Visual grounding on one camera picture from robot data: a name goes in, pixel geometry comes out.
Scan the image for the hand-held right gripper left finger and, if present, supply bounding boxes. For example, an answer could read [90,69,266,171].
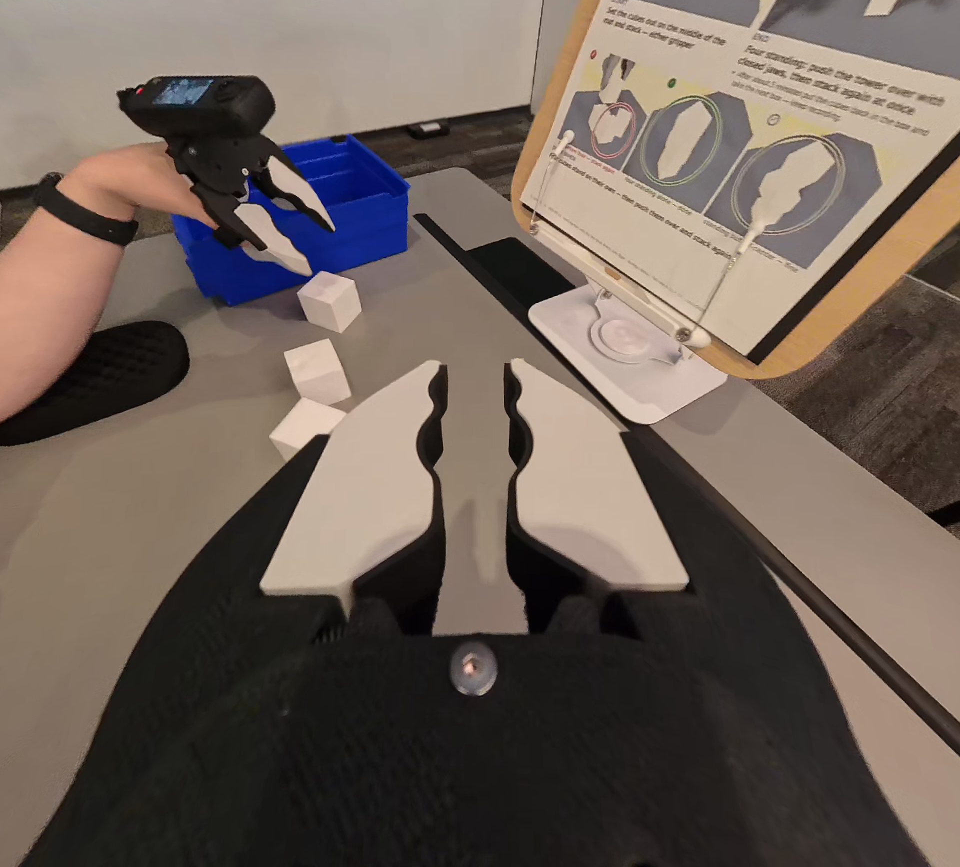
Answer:
[258,359,450,636]

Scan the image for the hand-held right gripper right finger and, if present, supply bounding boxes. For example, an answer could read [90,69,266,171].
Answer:
[502,357,691,634]

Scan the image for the printed instruction sheet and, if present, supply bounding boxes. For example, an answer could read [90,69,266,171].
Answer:
[519,0,960,358]

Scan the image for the black wrist watch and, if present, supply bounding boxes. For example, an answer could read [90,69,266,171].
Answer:
[33,173,141,247]

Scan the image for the person's left hand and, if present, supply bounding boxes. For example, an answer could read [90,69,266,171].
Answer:
[58,141,219,229]

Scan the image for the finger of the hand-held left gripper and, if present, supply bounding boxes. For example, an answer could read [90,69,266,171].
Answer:
[213,203,315,278]
[258,147,337,234]

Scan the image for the person's left forearm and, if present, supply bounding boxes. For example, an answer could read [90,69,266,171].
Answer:
[0,203,129,422]

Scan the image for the white hard foam cube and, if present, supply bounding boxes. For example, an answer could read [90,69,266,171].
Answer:
[297,272,363,334]
[268,398,348,463]
[283,338,352,407]

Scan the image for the black padded wrist rest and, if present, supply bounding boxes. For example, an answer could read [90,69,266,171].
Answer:
[0,321,190,448]

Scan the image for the blue plastic bin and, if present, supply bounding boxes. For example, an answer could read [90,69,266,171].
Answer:
[171,135,412,306]

